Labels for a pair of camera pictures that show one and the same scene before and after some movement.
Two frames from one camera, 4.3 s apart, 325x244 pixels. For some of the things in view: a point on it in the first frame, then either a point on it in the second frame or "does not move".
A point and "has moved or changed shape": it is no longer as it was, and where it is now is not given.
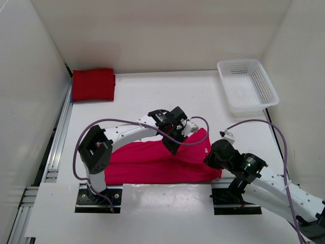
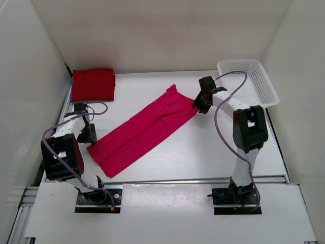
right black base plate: x=225 y=203 does not move
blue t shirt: x=71 y=92 does not move
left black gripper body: x=172 y=142 -> x=89 y=135
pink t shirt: x=147 y=160 has moved or changed shape
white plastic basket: x=248 y=88 does not move
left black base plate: x=87 y=201 does not move
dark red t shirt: x=93 y=85 does not move
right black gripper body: x=212 y=160 -> x=201 y=103
